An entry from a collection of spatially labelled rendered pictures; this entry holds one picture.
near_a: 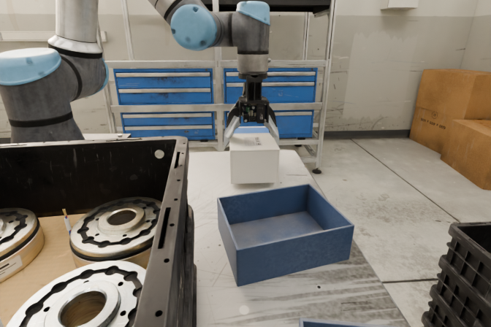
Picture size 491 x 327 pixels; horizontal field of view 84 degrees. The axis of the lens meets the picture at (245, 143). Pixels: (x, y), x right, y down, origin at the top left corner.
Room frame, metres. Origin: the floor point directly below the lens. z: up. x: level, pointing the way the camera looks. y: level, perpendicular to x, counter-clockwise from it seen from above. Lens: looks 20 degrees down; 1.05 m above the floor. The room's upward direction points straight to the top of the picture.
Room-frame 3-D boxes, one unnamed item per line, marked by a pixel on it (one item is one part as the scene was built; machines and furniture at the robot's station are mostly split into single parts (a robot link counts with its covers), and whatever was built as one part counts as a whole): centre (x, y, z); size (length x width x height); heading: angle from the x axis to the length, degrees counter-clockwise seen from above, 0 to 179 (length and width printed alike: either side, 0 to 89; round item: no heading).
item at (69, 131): (0.59, 0.46, 0.85); 0.15 x 0.15 x 0.10
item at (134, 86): (2.06, 0.60, 0.60); 0.72 x 0.03 x 0.56; 94
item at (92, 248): (0.26, 0.14, 0.86); 0.10 x 0.10 x 0.01
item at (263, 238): (0.41, -0.06, 0.74); 0.20 x 0.15 x 0.07; 107
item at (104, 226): (0.26, 0.14, 0.86); 0.05 x 0.05 x 0.01
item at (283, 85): (2.11, -0.19, 0.60); 0.72 x 0.03 x 0.56; 94
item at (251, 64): (0.68, -0.02, 1.00); 0.08 x 0.08 x 0.05
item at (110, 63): (2.12, 0.21, 0.91); 1.70 x 0.10 x 0.05; 94
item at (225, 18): (0.67, 0.08, 1.08); 0.11 x 0.11 x 0.08; 86
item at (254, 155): (0.70, -0.02, 0.76); 0.20 x 0.12 x 0.09; 4
